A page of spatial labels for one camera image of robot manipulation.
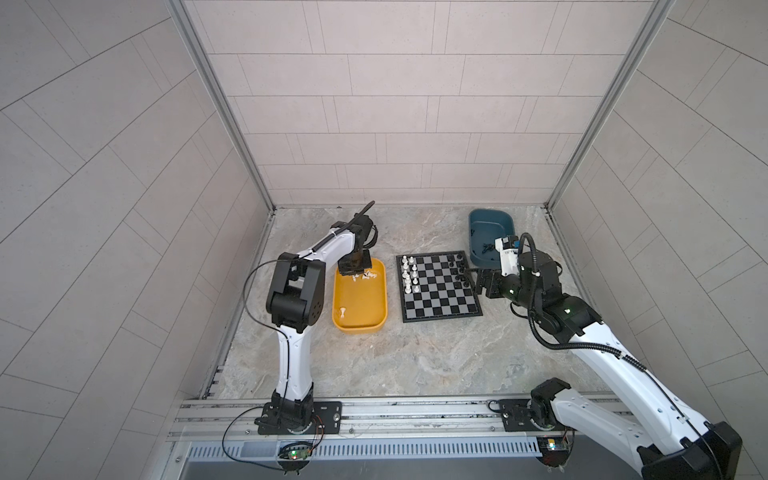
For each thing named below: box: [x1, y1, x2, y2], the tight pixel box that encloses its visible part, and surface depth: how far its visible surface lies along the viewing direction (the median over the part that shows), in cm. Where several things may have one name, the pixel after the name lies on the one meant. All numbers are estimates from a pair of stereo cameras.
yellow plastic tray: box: [332, 258, 388, 334], surface depth 92 cm
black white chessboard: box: [396, 250, 483, 323], surface depth 93 cm
